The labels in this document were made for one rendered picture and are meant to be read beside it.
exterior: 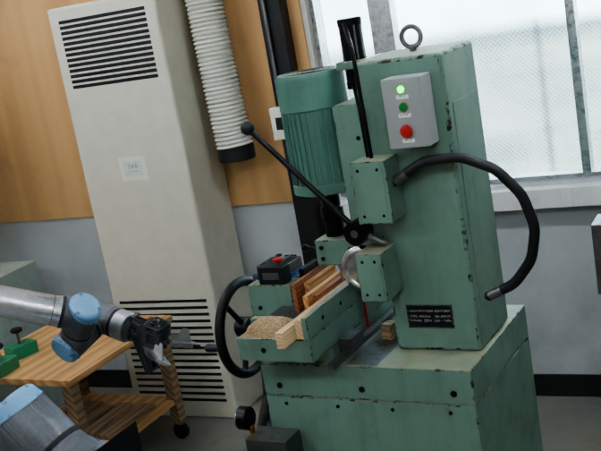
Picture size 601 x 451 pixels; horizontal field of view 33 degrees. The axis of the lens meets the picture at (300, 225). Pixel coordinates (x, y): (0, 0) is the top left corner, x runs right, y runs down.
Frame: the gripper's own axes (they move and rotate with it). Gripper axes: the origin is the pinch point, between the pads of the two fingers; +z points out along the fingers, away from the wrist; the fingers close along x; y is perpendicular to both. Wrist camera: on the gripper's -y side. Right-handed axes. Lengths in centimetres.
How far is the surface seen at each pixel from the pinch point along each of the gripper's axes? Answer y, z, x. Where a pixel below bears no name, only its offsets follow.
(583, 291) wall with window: -4, 82, 146
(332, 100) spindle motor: 83, 31, 5
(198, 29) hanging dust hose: 64, -82, 119
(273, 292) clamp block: 28.4, 23.1, 2.7
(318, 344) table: 30, 47, -16
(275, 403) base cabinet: 6.1, 35.3, -12.3
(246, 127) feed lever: 74, 14, -6
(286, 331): 34, 41, -24
